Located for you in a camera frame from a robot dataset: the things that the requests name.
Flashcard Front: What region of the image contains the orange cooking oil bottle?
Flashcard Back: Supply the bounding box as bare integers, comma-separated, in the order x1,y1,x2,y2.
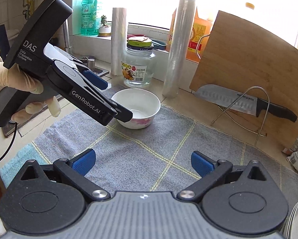
167,0,214,63

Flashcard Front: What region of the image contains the clear plastic wrap roll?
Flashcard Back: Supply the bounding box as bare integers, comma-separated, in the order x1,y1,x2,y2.
162,0,196,98

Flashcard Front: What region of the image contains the grey checked dish mat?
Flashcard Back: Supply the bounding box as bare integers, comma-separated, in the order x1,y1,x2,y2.
0,92,298,206

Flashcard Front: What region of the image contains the left hand beige glove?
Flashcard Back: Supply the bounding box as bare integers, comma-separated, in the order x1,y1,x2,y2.
0,57,61,123

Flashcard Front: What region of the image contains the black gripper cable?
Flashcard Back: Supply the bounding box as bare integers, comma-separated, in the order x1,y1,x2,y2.
0,121,18,167

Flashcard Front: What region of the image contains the green dish soap bottle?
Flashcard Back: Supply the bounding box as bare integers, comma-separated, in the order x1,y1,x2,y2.
81,0,98,36

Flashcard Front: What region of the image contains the metal wire board rack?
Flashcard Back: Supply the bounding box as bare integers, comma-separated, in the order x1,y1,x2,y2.
210,86,271,147

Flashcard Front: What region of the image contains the glass jar green lid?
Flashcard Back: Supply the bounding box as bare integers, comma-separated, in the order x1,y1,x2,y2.
121,37,157,88

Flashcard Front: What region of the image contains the small potted succulent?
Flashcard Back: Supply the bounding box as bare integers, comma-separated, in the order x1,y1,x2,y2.
98,15,111,37

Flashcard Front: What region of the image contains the steel kitchen knife black handle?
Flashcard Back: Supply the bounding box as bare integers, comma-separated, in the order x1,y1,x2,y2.
194,84,297,122

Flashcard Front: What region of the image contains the white ceramic bowl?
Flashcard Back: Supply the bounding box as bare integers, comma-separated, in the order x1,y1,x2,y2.
112,88,161,129

